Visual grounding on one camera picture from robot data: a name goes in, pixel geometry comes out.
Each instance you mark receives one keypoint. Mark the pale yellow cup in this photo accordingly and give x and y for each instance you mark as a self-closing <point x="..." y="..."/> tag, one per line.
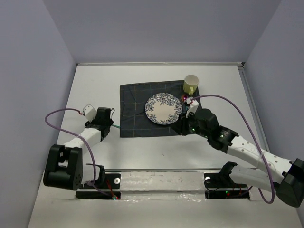
<point x="190" y="84"/>

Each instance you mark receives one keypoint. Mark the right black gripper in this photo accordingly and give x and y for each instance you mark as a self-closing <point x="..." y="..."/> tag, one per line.
<point x="183" y="122"/>

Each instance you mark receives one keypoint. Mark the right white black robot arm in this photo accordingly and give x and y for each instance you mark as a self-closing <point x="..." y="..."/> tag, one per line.
<point x="283" y="177"/>

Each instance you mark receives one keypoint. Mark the white foam strip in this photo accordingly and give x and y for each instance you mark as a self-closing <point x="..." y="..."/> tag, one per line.
<point x="156" y="181"/>

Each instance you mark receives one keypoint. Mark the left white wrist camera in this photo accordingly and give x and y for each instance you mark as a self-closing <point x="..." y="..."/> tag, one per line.
<point x="89" y="112"/>

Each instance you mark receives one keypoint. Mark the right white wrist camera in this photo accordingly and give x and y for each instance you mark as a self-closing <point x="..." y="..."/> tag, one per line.
<point x="192" y="106"/>

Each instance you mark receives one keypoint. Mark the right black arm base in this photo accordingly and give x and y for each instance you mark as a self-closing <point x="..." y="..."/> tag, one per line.
<point x="219" y="185"/>

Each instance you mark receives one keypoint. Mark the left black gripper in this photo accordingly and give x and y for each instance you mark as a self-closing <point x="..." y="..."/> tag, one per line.
<point x="89" y="122"/>

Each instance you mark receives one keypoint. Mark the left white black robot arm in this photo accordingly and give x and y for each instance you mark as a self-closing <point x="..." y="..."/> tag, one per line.
<point x="64" y="168"/>

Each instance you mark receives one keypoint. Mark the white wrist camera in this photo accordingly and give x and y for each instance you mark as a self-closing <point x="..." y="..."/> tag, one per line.
<point x="89" y="112"/>
<point x="192" y="106"/>

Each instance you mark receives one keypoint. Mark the blue white patterned plate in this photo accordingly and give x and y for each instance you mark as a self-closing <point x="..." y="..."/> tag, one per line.
<point x="163" y="109"/>

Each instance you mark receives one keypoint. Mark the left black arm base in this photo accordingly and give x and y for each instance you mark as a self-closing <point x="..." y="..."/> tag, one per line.
<point x="106" y="186"/>

